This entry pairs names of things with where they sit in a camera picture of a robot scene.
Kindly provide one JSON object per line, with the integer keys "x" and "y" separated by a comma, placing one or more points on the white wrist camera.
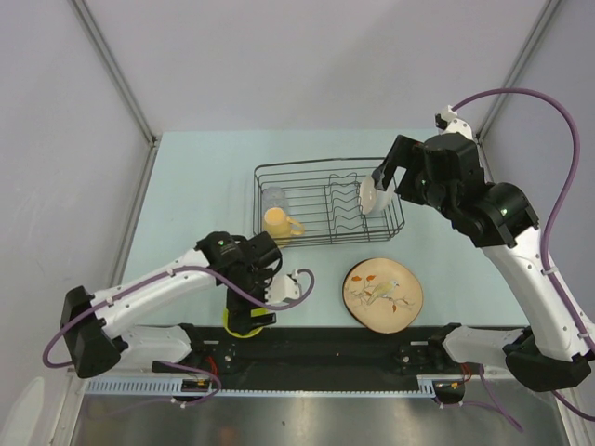
{"x": 447, "y": 121}
{"x": 283, "y": 288}

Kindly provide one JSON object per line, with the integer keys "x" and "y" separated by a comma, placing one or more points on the yellow mug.
{"x": 281, "y": 227}

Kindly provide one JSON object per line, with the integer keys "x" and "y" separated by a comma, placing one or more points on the clear plastic cup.
{"x": 273, "y": 197}

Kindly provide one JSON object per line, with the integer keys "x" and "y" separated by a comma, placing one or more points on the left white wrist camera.
{"x": 283, "y": 288}

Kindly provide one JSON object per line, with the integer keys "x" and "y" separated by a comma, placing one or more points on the white bowl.
{"x": 373, "y": 201}

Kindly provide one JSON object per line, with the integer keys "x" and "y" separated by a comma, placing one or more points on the white slotted cable duct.
{"x": 194, "y": 388}

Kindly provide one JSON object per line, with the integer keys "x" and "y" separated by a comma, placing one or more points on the black wire dish rack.
{"x": 323, "y": 195}

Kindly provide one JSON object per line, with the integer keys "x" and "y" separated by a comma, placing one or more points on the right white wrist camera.
{"x": 447, "y": 121}

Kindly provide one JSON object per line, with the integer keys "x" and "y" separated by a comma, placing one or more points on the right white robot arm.
{"x": 444, "y": 172}

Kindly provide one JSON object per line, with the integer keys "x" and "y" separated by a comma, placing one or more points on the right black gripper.
{"x": 407, "y": 153}

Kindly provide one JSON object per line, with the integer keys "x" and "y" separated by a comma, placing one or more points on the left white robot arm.
{"x": 94, "y": 325}

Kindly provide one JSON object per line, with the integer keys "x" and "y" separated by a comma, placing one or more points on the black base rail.
{"x": 330, "y": 358}

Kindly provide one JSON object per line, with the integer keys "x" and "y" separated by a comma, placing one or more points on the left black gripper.
{"x": 239, "y": 314}

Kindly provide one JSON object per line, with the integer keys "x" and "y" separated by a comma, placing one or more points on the bird pattern plate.
{"x": 382, "y": 295}

